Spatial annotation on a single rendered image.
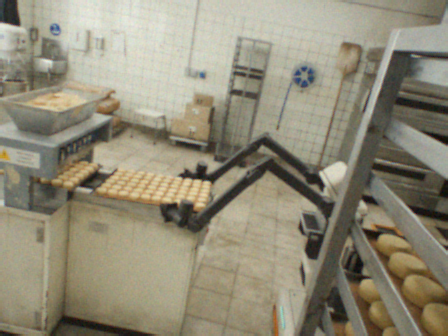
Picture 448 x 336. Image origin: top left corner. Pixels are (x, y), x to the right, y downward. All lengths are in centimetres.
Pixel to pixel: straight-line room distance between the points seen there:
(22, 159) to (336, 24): 499
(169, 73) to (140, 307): 459
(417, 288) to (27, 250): 182
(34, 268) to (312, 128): 485
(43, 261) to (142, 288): 53
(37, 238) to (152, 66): 471
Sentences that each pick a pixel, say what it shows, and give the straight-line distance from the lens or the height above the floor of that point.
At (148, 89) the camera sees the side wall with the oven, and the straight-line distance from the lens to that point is 642.
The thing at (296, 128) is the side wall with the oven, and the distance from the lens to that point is 610.
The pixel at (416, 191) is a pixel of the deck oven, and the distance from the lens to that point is 558.
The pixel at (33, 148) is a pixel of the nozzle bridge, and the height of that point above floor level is 115.
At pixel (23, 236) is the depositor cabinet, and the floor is 69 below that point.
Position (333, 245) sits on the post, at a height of 146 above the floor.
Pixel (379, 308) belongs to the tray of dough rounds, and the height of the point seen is 142.
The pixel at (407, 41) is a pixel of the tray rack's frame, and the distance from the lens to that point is 57.
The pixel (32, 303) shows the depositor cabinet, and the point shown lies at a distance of 226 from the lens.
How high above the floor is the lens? 176
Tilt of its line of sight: 19 degrees down
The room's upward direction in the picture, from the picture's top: 11 degrees clockwise
